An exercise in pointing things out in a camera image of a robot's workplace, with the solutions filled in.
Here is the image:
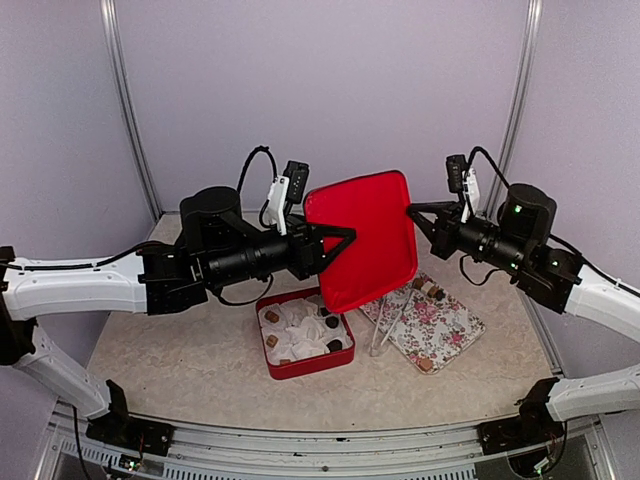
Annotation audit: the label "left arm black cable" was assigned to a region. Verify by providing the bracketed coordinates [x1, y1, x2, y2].
[236, 144, 279, 226]

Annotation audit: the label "floral rectangular tray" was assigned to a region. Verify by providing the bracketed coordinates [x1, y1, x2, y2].
[359, 271, 486, 375]

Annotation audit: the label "brown sweet chocolate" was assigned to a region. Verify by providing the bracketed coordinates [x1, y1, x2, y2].
[419, 362, 433, 373]

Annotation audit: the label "white square chocolate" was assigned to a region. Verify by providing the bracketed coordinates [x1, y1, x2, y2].
[421, 283, 434, 295]

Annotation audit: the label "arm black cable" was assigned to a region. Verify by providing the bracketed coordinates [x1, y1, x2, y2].
[236, 144, 279, 226]
[467, 145, 511, 191]

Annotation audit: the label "aluminium table front rail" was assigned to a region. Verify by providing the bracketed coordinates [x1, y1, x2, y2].
[34, 384, 616, 480]

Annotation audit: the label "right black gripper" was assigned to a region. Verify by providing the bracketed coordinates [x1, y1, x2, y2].
[407, 198, 529, 275]

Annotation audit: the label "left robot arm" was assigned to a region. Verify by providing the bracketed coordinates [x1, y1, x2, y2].
[1, 186, 356, 445]

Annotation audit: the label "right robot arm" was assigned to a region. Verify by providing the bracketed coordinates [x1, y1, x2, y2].
[407, 183, 639, 444]

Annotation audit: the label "white paper chocolate cups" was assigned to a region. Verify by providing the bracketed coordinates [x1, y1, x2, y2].
[258, 294, 354, 366]

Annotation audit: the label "red box lid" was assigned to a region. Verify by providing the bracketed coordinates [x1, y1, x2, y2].
[304, 170, 418, 313]

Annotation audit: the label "dark square chocolate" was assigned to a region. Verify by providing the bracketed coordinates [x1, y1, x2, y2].
[327, 339, 343, 352]

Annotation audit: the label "silver metal serving tongs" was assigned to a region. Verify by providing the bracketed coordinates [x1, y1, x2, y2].
[369, 290, 413, 358]

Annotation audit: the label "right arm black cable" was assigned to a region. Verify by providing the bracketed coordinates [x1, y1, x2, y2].
[467, 145, 511, 191]

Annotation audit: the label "red chocolate box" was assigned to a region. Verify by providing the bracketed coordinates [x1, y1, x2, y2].
[256, 287, 355, 380]

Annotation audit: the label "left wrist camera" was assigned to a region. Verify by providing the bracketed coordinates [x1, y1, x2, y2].
[262, 160, 310, 236]

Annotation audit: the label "left aluminium frame post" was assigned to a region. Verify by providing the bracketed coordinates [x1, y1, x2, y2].
[99, 0, 163, 223]

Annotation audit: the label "dark round chocolate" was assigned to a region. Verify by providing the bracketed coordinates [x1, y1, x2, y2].
[325, 316, 339, 329]

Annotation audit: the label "brown cube chocolate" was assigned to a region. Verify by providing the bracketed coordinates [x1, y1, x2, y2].
[265, 335, 279, 348]

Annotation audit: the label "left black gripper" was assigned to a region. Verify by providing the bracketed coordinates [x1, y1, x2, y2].
[205, 213, 357, 289]

